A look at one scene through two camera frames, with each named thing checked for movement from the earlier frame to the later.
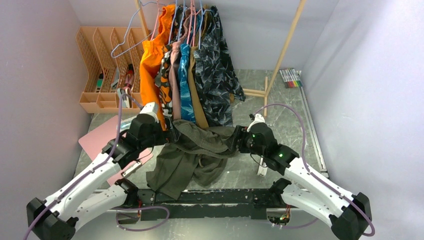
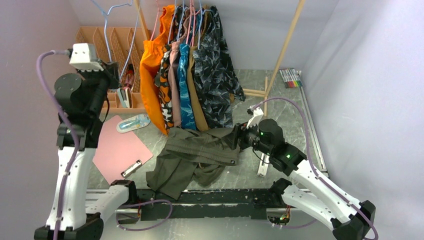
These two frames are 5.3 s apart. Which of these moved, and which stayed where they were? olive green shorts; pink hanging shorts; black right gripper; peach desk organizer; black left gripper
Moved: black left gripper
Stayed: peach desk organizer; pink hanging shorts; black right gripper; olive green shorts
